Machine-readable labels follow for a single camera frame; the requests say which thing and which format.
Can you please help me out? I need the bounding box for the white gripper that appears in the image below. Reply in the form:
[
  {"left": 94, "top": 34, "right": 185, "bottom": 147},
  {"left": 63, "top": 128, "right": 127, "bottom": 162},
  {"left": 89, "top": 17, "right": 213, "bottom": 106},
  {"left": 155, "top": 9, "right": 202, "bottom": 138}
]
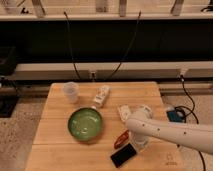
[{"left": 130, "top": 133, "right": 149, "bottom": 152}]

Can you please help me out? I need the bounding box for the black eraser block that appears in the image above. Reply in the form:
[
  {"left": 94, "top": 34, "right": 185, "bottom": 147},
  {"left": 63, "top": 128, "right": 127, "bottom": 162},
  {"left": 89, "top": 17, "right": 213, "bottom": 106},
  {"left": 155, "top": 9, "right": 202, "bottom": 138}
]
[{"left": 110, "top": 143, "right": 137, "bottom": 168}]

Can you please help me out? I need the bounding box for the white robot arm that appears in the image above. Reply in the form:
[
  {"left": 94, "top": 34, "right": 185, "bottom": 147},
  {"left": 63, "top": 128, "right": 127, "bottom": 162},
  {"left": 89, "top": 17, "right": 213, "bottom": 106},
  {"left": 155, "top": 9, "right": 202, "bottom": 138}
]
[{"left": 125, "top": 107, "right": 213, "bottom": 155}]

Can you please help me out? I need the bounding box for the red brown small object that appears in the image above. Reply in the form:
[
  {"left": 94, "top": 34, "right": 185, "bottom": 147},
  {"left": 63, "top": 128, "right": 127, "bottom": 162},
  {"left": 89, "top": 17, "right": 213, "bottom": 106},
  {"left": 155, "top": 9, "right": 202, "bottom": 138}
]
[{"left": 114, "top": 130, "right": 129, "bottom": 149}]

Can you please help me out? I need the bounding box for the white packet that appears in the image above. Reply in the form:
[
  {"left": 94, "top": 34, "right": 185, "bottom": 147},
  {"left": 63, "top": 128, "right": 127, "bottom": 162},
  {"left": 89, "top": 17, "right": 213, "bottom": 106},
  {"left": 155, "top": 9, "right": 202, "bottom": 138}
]
[{"left": 118, "top": 105, "right": 131, "bottom": 122}]

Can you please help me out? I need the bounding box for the blue device on floor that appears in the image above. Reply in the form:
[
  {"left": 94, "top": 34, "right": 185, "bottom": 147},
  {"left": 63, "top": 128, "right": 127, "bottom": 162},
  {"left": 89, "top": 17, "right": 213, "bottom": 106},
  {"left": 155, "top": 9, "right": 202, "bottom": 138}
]
[{"left": 167, "top": 111, "right": 183, "bottom": 123}]

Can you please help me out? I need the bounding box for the green bowl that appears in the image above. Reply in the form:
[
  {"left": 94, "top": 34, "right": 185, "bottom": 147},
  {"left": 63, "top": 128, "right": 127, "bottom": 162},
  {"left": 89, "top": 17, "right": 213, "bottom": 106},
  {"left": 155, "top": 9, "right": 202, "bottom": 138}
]
[{"left": 68, "top": 108, "right": 103, "bottom": 142}]

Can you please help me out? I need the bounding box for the clear plastic cup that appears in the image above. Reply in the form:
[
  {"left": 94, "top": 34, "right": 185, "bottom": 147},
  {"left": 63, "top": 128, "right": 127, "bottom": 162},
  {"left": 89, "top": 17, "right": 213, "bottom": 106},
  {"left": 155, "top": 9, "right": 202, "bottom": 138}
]
[{"left": 62, "top": 82, "right": 79, "bottom": 103}]

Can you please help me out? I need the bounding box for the black floor cable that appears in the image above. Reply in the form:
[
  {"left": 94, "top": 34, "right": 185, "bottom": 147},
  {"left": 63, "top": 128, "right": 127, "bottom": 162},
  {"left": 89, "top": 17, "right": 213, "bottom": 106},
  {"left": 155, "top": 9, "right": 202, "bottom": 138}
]
[{"left": 174, "top": 74, "right": 207, "bottom": 171}]

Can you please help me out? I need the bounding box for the black cable right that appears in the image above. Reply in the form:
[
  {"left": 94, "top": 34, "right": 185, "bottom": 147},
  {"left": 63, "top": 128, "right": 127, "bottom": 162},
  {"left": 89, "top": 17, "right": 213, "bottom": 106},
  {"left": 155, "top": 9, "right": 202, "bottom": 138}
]
[{"left": 105, "top": 10, "right": 143, "bottom": 81}]

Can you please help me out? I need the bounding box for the black cable left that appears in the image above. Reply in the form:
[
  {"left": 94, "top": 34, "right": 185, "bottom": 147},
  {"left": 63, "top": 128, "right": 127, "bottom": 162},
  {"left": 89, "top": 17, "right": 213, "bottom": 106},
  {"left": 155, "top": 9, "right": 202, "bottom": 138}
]
[{"left": 63, "top": 11, "right": 82, "bottom": 81}]

